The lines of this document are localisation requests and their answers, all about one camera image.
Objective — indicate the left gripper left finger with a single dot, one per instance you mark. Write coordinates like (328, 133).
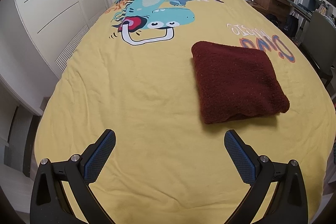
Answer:
(49, 202)

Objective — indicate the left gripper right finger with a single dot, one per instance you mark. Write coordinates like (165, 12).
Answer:
(289, 200)

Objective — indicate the dark red knit sweater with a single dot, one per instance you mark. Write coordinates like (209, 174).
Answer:
(236, 83)

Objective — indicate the grey desk chair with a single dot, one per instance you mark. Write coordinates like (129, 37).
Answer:
(318, 46)

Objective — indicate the yellow dinosaur bed cover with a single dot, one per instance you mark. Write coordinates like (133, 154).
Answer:
(133, 73)

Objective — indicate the wooden nightstand cabinet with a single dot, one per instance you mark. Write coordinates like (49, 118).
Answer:
(278, 8)

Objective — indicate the white desk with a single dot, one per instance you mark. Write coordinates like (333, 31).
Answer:
(306, 17)

